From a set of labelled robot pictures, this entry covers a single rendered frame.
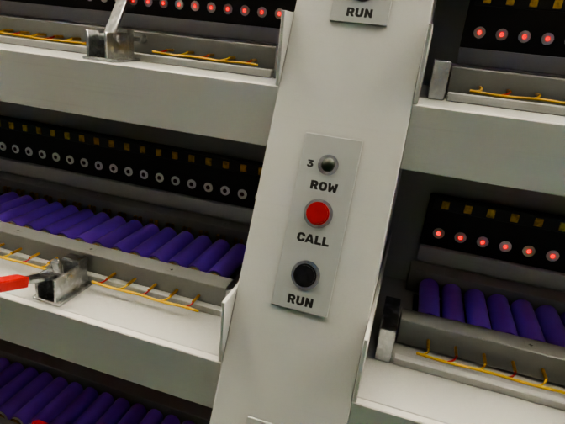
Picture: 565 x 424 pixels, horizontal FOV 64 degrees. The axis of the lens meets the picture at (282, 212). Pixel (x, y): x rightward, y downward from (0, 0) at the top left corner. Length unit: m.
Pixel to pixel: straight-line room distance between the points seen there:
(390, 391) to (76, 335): 0.24
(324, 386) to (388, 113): 0.19
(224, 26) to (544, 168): 0.37
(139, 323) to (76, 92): 0.20
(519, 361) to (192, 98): 0.32
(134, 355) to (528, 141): 0.32
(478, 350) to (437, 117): 0.18
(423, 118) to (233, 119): 0.14
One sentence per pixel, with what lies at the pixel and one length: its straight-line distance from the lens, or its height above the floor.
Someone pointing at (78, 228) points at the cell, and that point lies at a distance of 0.51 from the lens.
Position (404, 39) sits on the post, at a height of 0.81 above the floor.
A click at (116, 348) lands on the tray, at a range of 0.39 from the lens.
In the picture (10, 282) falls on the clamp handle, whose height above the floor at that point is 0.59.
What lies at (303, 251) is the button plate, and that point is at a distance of 0.31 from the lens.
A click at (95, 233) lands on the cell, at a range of 0.49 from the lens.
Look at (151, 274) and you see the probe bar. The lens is 0.41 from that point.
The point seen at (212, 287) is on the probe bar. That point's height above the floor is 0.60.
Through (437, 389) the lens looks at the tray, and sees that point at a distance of 0.36.
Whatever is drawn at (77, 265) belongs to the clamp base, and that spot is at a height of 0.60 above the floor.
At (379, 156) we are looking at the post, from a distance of 0.31.
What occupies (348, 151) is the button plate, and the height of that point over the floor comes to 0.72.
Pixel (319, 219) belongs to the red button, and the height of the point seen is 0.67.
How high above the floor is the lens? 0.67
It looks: level
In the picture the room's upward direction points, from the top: 12 degrees clockwise
